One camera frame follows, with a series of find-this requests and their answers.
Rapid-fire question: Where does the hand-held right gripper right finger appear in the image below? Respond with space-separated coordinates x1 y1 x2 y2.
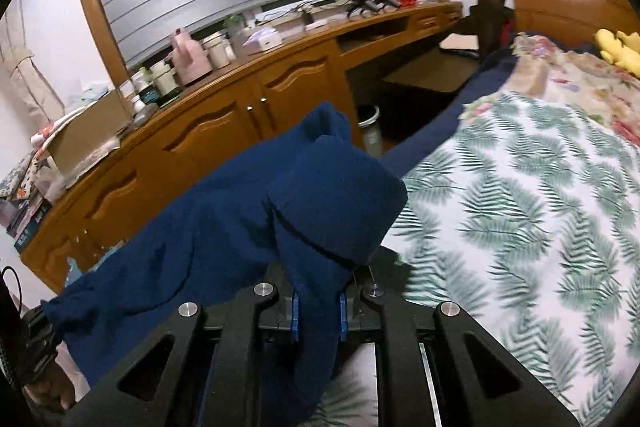
339 257 581 427

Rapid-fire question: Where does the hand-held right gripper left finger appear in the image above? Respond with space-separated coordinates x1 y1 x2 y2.
62 259 301 427

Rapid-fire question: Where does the navy blue suit jacket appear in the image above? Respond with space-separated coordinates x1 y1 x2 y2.
40 101 408 427

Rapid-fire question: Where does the person's left hand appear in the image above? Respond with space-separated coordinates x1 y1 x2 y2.
22 377 78 413

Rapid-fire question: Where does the stack of books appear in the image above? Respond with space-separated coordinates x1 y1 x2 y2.
0 157 53 253

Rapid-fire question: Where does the grey waste bin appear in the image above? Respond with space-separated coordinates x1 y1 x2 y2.
357 104 383 158

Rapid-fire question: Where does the wooden desk cabinet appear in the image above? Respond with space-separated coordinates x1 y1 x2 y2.
20 0 463 293

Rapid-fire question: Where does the cardboard box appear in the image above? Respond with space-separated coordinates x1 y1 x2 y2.
47 89 132 188

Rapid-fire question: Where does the leaf print bedsheet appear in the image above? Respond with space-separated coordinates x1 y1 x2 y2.
320 89 640 427

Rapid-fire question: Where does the beige curtain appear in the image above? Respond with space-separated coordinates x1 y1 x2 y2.
0 14 66 122

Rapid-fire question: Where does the pink jug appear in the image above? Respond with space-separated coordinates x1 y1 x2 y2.
169 29 213 86

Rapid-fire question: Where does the white canister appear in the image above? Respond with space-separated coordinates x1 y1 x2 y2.
202 34 236 68

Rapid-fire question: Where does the white tissue box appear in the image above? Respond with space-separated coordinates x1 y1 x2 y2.
244 28 283 52

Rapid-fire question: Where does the green lidded bottle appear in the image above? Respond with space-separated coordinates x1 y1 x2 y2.
224 14 246 40

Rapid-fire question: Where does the dark chair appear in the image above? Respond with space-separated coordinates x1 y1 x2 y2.
382 0 516 96

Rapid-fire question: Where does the floral blanket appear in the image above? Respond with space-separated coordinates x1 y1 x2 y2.
460 32 640 142

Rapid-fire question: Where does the yellow plush toy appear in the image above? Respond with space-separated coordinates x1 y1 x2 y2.
594 28 640 80

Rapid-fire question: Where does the wooden bed headboard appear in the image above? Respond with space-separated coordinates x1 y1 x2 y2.
508 0 640 52

